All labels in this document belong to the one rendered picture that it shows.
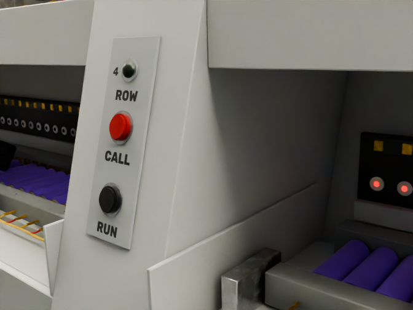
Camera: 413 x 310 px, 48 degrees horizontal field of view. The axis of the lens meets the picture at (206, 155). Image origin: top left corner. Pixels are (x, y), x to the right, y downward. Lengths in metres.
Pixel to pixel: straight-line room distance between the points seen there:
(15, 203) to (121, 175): 0.21
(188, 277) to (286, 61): 0.13
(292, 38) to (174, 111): 0.07
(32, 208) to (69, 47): 0.16
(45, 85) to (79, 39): 0.40
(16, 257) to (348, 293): 0.25
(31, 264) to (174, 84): 0.20
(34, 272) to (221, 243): 0.15
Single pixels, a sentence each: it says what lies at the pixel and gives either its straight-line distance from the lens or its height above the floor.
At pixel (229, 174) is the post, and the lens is 0.28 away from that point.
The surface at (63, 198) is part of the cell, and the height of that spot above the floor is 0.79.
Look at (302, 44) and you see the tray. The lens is 0.23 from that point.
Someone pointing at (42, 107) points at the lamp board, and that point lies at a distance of 0.67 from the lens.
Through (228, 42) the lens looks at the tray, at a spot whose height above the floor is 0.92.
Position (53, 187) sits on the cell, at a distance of 0.51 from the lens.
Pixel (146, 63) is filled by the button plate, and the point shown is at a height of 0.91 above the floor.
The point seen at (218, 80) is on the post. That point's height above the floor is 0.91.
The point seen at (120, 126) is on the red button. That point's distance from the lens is 0.27.
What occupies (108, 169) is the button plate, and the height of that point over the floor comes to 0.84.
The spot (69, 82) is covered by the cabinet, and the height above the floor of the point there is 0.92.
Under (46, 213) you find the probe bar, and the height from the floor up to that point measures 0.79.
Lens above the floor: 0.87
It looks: 1 degrees down
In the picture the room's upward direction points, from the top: 8 degrees clockwise
